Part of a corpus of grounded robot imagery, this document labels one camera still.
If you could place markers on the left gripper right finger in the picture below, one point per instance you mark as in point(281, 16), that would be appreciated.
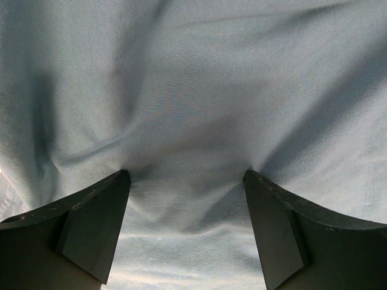
point(302, 245)

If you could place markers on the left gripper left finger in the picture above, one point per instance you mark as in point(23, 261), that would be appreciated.
point(69, 243)

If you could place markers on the grey-blue t shirt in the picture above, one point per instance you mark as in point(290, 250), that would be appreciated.
point(187, 96)

